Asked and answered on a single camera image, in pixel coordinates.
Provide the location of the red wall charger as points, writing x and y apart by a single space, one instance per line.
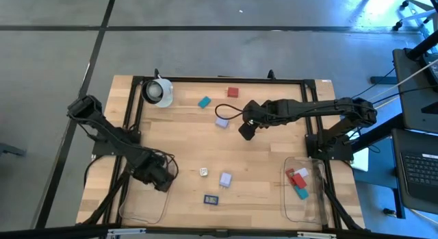
233 92

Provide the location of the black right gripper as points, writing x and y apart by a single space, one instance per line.
261 115

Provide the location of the black side desk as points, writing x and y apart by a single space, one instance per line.
414 109

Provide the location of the red block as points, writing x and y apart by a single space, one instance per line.
289 172
299 180

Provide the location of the clear plastic bin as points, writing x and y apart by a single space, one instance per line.
308 211
143 208

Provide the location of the white green cube adapter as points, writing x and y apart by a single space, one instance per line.
203 172

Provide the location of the black table clamp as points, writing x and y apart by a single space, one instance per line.
271 74
156 73

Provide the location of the black table frame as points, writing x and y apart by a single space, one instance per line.
219 79

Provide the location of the grey floor stand foot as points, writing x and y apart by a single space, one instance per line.
10 150

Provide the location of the small teal block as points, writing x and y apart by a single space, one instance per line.
302 193

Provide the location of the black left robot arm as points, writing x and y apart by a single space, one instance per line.
109 131

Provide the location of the white adapter block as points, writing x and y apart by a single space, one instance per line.
303 171

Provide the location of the black rig crossbar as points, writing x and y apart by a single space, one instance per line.
51 232

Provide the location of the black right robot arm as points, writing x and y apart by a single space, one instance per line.
318 107

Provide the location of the teal rectangular block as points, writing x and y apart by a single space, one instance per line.
204 102

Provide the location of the lavender wall charger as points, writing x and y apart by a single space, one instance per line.
222 122
225 179

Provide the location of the office chair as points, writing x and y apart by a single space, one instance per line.
415 15

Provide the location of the black frame strut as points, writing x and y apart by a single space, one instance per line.
109 194
338 206

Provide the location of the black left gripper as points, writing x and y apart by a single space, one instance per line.
152 170

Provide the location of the blue framed digital display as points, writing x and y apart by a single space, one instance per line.
211 199

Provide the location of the black laptop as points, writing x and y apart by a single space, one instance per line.
421 170

